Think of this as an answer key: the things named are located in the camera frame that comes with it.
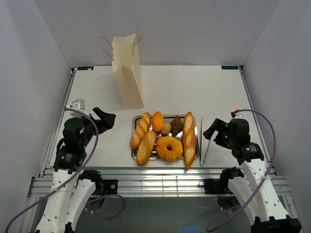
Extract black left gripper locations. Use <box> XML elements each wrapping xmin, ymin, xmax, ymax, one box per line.
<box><xmin>79</xmin><ymin>107</ymin><xmax>116</xmax><ymax>148</ymax></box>

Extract metal tongs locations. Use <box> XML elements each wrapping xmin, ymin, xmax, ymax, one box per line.
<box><xmin>199</xmin><ymin>117</ymin><xmax>215</xmax><ymax>168</ymax></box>

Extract beige paper bag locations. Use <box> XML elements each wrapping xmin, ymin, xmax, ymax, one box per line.
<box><xmin>98</xmin><ymin>34</ymin><xmax>144</xmax><ymax>109</ymax></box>

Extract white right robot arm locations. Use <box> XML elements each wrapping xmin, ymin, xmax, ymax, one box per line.
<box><xmin>203</xmin><ymin>118</ymin><xmax>302</xmax><ymax>233</ymax></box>

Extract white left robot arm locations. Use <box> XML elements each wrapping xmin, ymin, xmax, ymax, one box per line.
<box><xmin>35</xmin><ymin>106</ymin><xmax>116</xmax><ymax>233</ymax></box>

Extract long baguette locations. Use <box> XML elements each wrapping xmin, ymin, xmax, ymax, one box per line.
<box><xmin>182</xmin><ymin>112</ymin><xmax>196</xmax><ymax>170</ymax></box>

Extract twisted loaf back left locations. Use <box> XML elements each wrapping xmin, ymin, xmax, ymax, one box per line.
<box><xmin>130</xmin><ymin>112</ymin><xmax>151</xmax><ymax>150</ymax></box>

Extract brown chocolate croissant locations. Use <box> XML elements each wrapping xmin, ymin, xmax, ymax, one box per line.
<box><xmin>170</xmin><ymin>116</ymin><xmax>183</xmax><ymax>137</ymax></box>

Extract short loaf front left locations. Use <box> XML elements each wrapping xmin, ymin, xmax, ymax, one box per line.
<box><xmin>137</xmin><ymin>131</ymin><xmax>157</xmax><ymax>166</ymax></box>

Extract small round bun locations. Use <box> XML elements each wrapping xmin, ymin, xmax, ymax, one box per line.
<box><xmin>161</xmin><ymin>122</ymin><xmax>171</xmax><ymax>135</ymax></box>

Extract orange oval bun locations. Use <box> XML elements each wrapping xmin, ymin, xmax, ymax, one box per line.
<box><xmin>152</xmin><ymin>111</ymin><xmax>164</xmax><ymax>132</ymax></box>

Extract blue label left corner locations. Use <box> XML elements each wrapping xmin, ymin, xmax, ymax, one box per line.
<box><xmin>77</xmin><ymin>66</ymin><xmax>94</xmax><ymax>71</ymax></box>

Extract blue label corner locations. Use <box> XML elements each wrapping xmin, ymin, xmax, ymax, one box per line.
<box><xmin>77</xmin><ymin>66</ymin><xmax>94</xmax><ymax>71</ymax></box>
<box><xmin>221</xmin><ymin>66</ymin><xmax>239</xmax><ymax>70</ymax></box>

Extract blue label right corner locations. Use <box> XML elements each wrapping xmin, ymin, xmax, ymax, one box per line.
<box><xmin>221</xmin><ymin>66</ymin><xmax>239</xmax><ymax>70</ymax></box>

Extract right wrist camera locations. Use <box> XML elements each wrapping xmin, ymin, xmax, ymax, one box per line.
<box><xmin>231</xmin><ymin>110</ymin><xmax>244</xmax><ymax>119</ymax></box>

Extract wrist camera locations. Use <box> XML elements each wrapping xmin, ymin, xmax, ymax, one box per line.
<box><xmin>231</xmin><ymin>110</ymin><xmax>244</xmax><ymax>119</ymax></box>
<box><xmin>70</xmin><ymin>99</ymin><xmax>86</xmax><ymax>112</ymax></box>

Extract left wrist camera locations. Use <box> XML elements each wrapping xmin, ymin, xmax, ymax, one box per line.
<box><xmin>70</xmin><ymin>99</ymin><xmax>86</xmax><ymax>112</ymax></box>

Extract ring shaped bread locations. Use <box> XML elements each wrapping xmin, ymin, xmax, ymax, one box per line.
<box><xmin>156</xmin><ymin>136</ymin><xmax>183</xmax><ymax>163</ymax></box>

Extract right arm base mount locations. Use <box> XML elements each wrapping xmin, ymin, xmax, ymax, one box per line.
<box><xmin>198</xmin><ymin>179</ymin><xmax>238</xmax><ymax>209</ymax></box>

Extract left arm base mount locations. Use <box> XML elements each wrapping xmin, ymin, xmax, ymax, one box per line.
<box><xmin>86</xmin><ymin>179</ymin><xmax>119</xmax><ymax>210</ymax></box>

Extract aluminium frame rail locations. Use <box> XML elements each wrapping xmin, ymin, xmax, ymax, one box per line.
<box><xmin>28</xmin><ymin>168</ymin><xmax>292</xmax><ymax>198</ymax></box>

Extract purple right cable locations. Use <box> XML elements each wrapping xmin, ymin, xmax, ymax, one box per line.
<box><xmin>205</xmin><ymin>109</ymin><xmax>277</xmax><ymax>233</ymax></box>

